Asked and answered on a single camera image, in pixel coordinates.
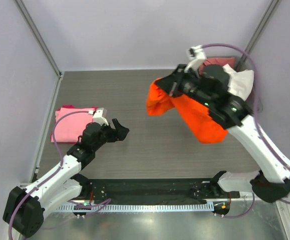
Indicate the folded magenta t shirt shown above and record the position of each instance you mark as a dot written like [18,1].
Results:
[69,107]

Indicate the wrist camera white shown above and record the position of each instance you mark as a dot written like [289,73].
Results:
[99,116]
[197,57]

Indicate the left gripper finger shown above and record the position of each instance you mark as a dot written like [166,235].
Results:
[116,124]
[120,132]

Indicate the slotted cable duct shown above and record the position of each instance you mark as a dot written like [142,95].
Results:
[112,208]

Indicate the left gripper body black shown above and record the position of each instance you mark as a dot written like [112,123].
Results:
[106,135]

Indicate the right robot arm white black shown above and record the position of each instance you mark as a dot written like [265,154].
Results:
[211,88]

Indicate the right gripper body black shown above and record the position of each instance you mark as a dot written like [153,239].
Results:
[185,83]

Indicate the white t shirt green collar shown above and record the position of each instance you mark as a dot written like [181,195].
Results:
[240,83]

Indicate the left aluminium corner post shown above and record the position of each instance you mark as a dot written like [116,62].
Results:
[38,37]

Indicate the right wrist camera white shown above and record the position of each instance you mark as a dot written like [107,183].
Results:
[197,57]

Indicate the dusty red t shirt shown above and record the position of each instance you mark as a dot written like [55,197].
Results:
[230,61]

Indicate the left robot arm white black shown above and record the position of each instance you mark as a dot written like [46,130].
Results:
[28,207]

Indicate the grey plastic bin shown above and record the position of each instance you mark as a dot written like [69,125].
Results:
[242,63]

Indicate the folded light pink t shirt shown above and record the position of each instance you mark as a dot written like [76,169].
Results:
[68,125]

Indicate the orange t shirt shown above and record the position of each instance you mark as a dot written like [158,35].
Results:
[194,114]

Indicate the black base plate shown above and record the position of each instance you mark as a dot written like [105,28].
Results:
[154,192]

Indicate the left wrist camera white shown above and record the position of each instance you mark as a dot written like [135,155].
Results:
[99,116]

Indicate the aluminium corner post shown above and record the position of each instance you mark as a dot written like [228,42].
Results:
[269,12]
[38,37]

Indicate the right aluminium corner post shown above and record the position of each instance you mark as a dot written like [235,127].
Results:
[269,12]

